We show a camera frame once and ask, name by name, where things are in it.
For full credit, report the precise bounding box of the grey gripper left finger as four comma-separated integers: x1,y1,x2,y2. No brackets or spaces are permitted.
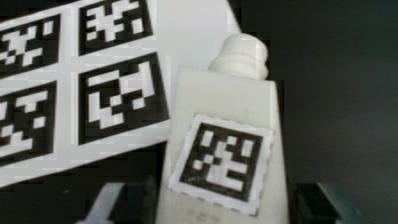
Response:
76,177,156,224

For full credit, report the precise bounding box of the white marker sheet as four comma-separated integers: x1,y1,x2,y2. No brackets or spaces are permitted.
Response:
0,0,239,188

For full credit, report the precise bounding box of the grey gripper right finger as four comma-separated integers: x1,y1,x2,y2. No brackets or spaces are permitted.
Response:
292,183,362,224

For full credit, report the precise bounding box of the white stool leg back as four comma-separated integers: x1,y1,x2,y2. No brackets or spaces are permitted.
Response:
156,34,289,224

